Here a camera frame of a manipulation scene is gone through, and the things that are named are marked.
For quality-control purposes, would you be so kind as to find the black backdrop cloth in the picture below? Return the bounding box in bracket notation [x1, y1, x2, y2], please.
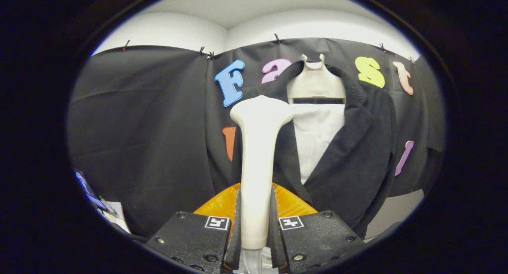
[67, 38, 447, 239]

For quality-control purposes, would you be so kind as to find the white garment steamer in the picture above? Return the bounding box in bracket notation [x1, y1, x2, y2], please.
[230, 95, 295, 274]

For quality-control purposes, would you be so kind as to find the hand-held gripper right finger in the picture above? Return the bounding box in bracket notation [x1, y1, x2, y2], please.
[270, 182, 366, 273]

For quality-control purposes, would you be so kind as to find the small lit screen device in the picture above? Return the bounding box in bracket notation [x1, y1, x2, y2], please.
[73, 169, 107, 210]

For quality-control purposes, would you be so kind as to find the black jacket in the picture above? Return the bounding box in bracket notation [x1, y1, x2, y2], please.
[234, 61, 397, 239]

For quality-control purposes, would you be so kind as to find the grey cabinet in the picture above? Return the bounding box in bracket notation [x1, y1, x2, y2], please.
[363, 189, 425, 243]

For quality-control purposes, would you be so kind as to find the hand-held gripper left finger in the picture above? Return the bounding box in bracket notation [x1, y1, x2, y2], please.
[146, 182, 242, 274]

